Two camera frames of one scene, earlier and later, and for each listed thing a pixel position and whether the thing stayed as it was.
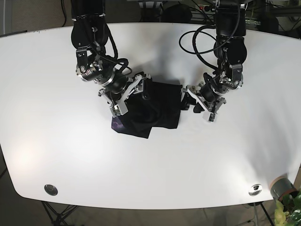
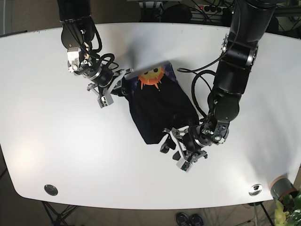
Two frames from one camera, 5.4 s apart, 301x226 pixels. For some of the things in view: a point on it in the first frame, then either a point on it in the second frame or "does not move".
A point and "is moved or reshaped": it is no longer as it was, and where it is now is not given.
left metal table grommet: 51,189 does not move
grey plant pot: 281,186 does not move
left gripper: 117,88 -> 106,80
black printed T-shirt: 157,105 is moved or reshaped
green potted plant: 289,213 does not move
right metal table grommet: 255,189 does not move
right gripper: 210,95 -> 194,142
